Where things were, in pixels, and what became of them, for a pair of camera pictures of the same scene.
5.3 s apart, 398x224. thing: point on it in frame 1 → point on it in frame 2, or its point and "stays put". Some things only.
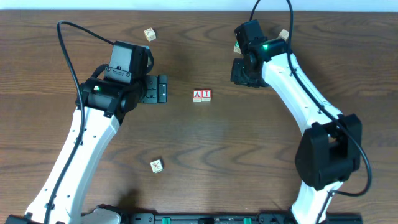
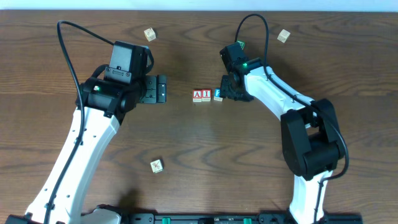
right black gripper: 241,76 → 227,88
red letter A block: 197,96 stays put
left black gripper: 157,89 stays put
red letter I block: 206,95 stays put
